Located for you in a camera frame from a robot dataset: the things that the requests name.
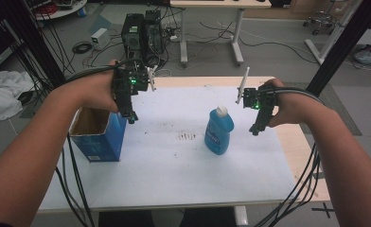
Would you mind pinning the office chair base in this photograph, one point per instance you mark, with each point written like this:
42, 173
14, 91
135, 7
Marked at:
321, 20

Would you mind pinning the white table mat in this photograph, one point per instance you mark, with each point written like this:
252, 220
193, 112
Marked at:
174, 170

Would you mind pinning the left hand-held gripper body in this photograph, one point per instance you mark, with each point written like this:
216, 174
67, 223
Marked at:
130, 80

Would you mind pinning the person's right hand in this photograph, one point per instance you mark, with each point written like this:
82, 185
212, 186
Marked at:
284, 104

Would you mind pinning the white cloth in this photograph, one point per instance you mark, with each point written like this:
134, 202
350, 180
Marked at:
0, 94

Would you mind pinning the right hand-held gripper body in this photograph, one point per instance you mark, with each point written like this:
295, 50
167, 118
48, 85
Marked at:
258, 98

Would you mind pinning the black computer tower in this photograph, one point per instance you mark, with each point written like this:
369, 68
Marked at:
132, 34
153, 31

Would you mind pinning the round white table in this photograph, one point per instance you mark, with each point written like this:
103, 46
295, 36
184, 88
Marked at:
63, 11

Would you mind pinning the white table leg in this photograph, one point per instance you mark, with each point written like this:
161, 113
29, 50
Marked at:
241, 216

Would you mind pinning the blue cardboard box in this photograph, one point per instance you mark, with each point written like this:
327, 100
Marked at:
98, 138

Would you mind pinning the wooden table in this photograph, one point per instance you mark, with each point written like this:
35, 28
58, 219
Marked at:
297, 148

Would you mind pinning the small white device box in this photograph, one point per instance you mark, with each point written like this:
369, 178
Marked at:
99, 38

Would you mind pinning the grey blue bag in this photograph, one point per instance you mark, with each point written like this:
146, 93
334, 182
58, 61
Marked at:
369, 56

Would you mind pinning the white desk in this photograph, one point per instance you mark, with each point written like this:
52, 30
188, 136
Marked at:
205, 3

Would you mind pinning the blue bottle with white cap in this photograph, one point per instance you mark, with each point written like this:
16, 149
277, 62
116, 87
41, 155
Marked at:
219, 132

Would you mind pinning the white metal stand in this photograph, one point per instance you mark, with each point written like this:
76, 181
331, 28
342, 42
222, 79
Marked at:
330, 41

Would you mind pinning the person's left hand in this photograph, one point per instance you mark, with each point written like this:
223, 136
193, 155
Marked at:
97, 90

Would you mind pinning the black frame post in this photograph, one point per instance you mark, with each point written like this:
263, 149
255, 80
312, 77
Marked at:
341, 50
32, 41

